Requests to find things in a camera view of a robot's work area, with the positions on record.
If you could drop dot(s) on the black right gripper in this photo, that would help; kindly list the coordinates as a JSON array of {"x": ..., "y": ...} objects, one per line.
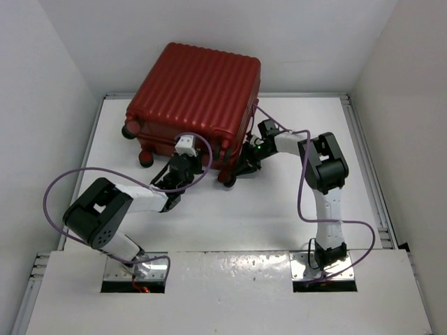
[{"x": 247, "y": 164}]

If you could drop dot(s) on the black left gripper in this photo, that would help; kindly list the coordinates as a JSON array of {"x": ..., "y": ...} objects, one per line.
[{"x": 198, "y": 160}]

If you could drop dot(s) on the red hard-shell suitcase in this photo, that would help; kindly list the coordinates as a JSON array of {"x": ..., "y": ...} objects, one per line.
[{"x": 199, "y": 90}]

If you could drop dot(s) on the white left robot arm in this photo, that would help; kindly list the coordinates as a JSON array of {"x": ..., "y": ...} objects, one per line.
[{"x": 95, "y": 217}]

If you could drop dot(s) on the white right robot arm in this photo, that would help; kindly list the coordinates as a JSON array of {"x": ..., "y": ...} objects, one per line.
[{"x": 325, "y": 170}]

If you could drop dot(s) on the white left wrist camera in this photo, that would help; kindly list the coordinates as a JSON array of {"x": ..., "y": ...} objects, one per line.
[{"x": 186, "y": 146}]

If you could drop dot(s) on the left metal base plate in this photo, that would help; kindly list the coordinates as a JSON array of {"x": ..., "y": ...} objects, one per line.
[{"x": 153, "y": 271}]

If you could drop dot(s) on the metal base plate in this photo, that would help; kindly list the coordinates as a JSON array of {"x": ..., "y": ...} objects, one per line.
[
  {"x": 153, "y": 271},
  {"x": 301, "y": 271}
]

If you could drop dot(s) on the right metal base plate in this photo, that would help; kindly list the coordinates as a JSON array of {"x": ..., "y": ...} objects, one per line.
[{"x": 301, "y": 271}]

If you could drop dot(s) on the aluminium table frame rail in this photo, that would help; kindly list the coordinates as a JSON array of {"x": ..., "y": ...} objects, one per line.
[{"x": 375, "y": 195}]

